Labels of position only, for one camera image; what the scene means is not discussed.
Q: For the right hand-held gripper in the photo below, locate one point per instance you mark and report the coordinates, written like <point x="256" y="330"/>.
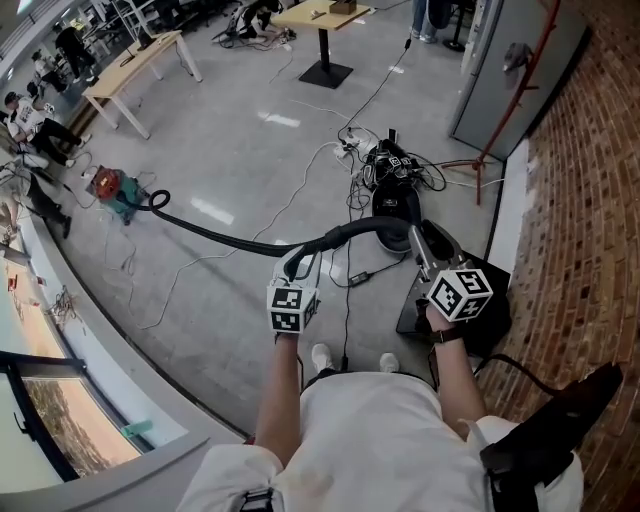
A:
<point x="460" y="295"/>

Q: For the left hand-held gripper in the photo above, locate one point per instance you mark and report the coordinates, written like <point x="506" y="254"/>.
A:
<point x="285" y="302"/>

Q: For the person's left forearm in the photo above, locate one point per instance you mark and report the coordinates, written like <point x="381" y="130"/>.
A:
<point x="280" y="400"/>

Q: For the person's right forearm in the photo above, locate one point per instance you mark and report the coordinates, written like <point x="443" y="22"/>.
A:
<point x="457" y="380"/>

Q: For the red and teal vacuum cleaner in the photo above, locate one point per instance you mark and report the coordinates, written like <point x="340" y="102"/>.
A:
<point x="117" y="192"/>

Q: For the person's right hand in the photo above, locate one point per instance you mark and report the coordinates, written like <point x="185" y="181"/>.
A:
<point x="437" y="320"/>

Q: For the black power adapter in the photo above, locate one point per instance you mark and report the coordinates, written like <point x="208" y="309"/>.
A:
<point x="361" y="278"/>

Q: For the person's left white shoe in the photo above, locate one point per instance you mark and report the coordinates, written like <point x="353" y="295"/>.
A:
<point x="321" y="357"/>

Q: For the person's white shoe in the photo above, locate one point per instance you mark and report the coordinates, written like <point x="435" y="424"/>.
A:
<point x="389" y="362"/>
<point x="321" y="357"/>

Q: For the black wristwatch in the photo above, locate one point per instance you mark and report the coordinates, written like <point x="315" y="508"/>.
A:
<point x="450" y="334"/>

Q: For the red coat stand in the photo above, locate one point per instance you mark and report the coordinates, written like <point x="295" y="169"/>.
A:
<point x="480" y="162"/>

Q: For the person's black trousers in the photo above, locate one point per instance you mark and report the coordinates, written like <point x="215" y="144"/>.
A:
<point x="320" y="376"/>

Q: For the person's right white shoe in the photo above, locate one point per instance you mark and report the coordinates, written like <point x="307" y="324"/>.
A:
<point x="389" y="362"/>

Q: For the white power strip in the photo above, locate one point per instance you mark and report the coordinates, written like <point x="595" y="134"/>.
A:
<point x="345" y="149"/>

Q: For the grey metal cabinet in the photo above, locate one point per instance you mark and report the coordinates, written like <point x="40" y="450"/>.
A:
<point x="480" y="75"/>

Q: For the person's white shirt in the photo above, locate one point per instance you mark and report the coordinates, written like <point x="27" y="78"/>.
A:
<point x="380" y="450"/>

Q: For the grey cloth on stand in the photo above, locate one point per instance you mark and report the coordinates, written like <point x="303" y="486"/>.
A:
<point x="517" y="57"/>

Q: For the black worn equipment pack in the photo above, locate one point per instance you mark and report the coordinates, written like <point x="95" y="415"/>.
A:
<point x="550" y="440"/>

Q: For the small teal plastic object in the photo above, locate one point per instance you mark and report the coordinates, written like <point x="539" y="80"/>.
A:
<point x="136" y="431"/>

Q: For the black rig lying on floor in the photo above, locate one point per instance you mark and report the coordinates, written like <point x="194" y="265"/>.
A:
<point x="230" y="35"/>

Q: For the small cardboard box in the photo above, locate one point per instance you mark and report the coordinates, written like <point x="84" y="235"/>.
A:
<point x="344" y="6"/>

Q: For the wooden table with white legs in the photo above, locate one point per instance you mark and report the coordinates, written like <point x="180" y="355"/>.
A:
<point x="135" y="65"/>

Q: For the black-framed window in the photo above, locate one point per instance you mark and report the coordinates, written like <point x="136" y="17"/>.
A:
<point x="75" y="425"/>

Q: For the small wooden table black pedestal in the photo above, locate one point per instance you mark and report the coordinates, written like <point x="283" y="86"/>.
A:
<point x="325" y="15"/>

